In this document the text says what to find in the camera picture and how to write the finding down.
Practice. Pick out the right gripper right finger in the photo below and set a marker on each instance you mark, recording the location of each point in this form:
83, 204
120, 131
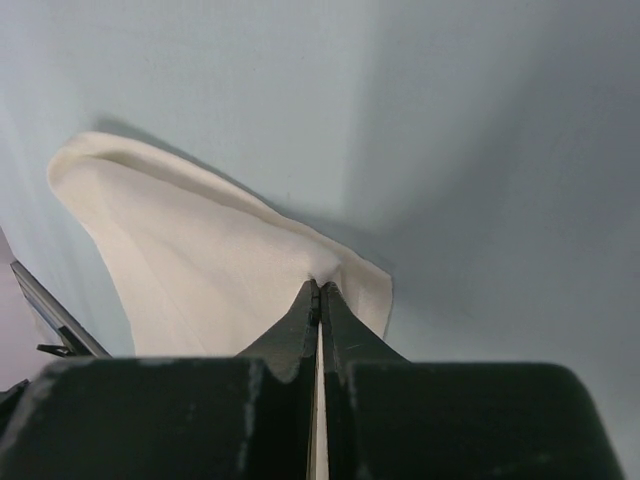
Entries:
390, 418

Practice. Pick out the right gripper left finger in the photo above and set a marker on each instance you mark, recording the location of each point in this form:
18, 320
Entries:
249, 416

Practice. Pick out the white cloth napkin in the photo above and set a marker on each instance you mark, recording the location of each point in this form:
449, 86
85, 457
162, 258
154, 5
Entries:
201, 266

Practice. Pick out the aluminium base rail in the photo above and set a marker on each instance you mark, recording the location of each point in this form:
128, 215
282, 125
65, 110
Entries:
74, 339

